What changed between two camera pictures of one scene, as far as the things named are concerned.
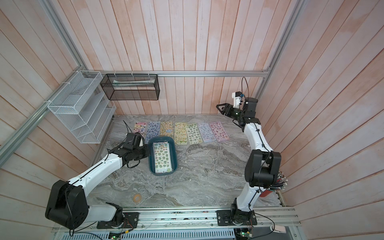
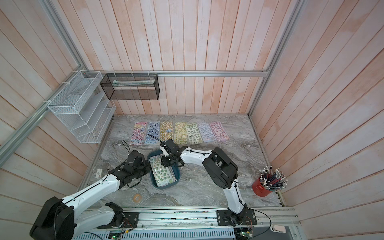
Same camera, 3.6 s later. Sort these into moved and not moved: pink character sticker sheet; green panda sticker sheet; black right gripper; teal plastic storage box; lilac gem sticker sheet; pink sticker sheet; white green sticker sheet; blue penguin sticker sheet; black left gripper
Moved: teal plastic storage box; black left gripper; black right gripper
Not moved: lilac gem sticker sheet; green panda sticker sheet; white green sticker sheet; blue penguin sticker sheet; pink character sticker sheet; pink sticker sheet
